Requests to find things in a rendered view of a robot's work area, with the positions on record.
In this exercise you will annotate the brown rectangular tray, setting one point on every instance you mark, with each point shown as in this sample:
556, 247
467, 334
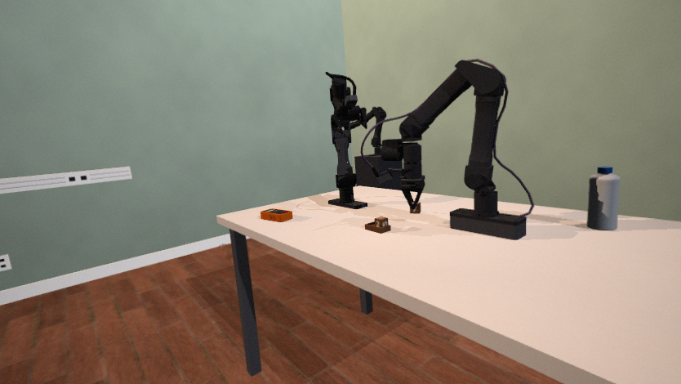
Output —
371, 226

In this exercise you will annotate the orange digital multimeter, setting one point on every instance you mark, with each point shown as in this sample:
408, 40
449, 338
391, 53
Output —
276, 215

